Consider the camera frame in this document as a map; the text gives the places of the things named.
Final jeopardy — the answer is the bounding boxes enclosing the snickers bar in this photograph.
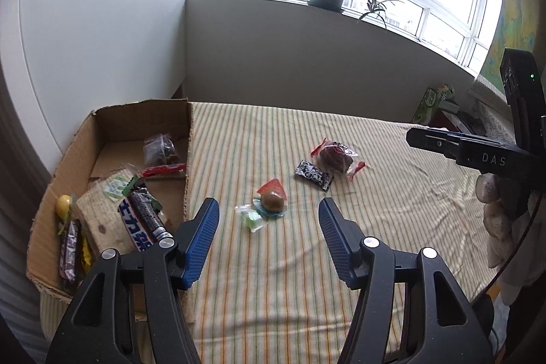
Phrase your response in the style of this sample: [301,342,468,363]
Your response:
[58,220,82,285]
[117,185,173,251]

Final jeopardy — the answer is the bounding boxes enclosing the packaged bread slices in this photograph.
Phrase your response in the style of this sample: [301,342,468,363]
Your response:
[76,168,135,254]

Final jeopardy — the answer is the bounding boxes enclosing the red dried meat snack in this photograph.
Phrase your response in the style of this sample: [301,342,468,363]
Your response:
[310,137,367,180]

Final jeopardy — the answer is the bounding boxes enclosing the black candy packet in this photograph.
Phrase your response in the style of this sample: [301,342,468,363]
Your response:
[294,160,333,191]

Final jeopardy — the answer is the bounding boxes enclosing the yellow ball snack green wrapper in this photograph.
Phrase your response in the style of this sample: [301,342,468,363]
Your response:
[56,194,72,224]

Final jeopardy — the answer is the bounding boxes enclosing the small green candy clear wrapper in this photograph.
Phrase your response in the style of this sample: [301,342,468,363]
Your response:
[235,204,265,233]

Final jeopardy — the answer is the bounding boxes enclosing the clear dried plum snack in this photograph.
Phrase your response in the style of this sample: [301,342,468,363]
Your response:
[141,134,186,178]

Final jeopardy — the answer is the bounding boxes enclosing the brown ball snack red wrapper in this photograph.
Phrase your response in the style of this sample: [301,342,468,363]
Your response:
[253,178,288,219]

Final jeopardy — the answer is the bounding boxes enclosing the yellow candy wrapper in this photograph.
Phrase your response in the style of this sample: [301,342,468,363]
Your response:
[81,236,94,274]

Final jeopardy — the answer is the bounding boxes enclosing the gloved right hand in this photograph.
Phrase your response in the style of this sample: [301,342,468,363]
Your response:
[476,174,545,306]

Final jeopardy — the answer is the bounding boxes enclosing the green carton box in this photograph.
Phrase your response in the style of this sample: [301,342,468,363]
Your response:
[412,84,455,126]

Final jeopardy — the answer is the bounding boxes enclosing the dark red wooden cabinet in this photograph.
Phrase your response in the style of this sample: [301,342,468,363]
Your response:
[429,109,486,136]

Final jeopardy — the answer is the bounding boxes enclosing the white lace cloth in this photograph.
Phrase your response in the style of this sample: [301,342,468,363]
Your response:
[476,101,516,144]

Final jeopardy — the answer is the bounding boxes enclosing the striped yellow table cloth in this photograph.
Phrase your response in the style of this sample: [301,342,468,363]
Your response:
[27,100,495,363]

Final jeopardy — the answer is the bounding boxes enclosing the brown cardboard box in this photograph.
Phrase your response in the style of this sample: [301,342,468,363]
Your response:
[27,100,192,303]

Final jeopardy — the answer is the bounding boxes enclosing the white cabinet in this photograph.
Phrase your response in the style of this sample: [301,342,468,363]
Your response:
[1,0,186,173]

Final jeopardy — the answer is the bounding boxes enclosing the black cable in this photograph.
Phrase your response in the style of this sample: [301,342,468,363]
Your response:
[473,192,543,301]

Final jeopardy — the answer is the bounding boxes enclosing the wall map poster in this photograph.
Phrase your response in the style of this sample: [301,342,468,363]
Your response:
[468,0,545,102]

